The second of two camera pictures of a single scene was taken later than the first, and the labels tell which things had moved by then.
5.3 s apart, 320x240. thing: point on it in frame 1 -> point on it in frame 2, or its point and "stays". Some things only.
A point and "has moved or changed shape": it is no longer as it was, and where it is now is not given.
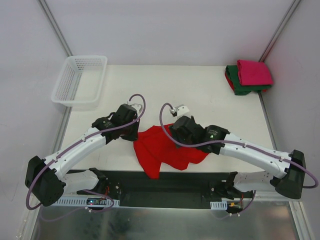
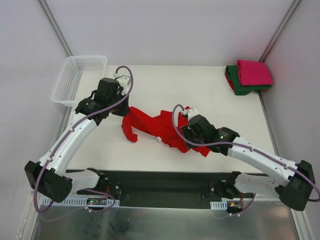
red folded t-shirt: [229, 81] stays
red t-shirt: [153, 149] has moved or changed shape
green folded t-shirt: [239, 89] stays
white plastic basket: [81, 82] stays
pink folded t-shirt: [253, 72] stays
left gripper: [132, 130] -> [121, 109]
